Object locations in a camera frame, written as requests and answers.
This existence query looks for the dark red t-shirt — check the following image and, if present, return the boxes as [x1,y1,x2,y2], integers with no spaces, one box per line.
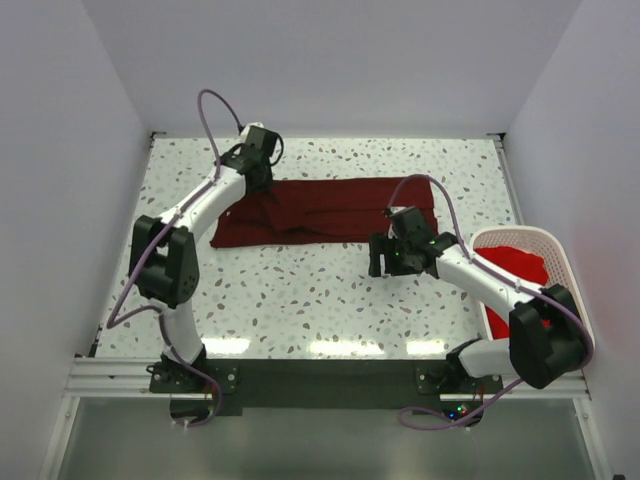
[208,175,440,250]

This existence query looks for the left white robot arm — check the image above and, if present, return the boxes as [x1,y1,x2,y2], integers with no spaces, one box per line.
[127,123,284,392]

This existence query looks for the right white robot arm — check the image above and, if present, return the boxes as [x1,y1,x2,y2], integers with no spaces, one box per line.
[369,207,594,393]

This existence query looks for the bright red t-shirt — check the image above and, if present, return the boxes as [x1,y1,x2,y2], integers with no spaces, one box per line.
[475,246,549,339]

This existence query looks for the white plastic laundry basket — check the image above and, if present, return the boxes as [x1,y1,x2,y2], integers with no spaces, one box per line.
[462,226,593,377]

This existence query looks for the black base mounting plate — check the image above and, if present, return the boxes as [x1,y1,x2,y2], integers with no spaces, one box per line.
[146,357,502,419]

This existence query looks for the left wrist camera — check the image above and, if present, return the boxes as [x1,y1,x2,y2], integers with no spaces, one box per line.
[241,122,264,134]

